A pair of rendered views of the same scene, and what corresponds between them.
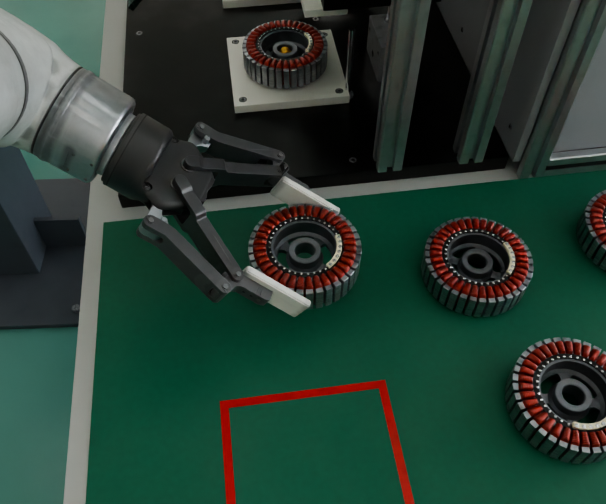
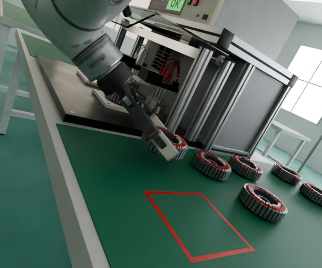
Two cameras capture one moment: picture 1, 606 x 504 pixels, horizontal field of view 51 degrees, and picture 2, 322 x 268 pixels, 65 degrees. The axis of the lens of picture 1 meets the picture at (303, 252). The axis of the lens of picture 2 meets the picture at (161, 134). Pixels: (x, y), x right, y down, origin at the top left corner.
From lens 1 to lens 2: 46 cm
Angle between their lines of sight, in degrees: 44
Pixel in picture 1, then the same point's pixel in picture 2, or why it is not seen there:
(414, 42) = (195, 84)
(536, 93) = (216, 117)
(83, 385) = (69, 175)
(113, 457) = (101, 205)
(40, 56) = not seen: hidden behind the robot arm
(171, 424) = (125, 195)
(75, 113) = (110, 43)
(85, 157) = (108, 61)
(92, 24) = not seen: outside the picture
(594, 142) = (222, 143)
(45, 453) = not seen: outside the picture
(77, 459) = (79, 204)
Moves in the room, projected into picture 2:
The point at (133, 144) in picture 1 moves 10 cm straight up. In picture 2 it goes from (125, 67) to (144, 18)
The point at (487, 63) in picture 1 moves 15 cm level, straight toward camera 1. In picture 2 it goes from (208, 101) to (222, 113)
